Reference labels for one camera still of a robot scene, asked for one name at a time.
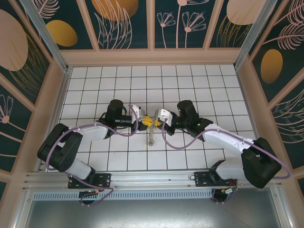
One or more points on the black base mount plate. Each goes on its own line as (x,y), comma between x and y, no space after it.
(104,179)
(202,178)

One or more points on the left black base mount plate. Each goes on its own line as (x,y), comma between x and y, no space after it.
(104,179)

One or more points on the aluminium corner post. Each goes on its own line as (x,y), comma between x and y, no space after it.
(46,35)
(255,35)

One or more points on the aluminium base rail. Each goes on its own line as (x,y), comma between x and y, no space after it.
(152,178)

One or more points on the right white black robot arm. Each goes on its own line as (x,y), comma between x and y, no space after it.
(225,140)

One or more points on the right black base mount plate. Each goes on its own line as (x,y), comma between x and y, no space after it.
(202,178)

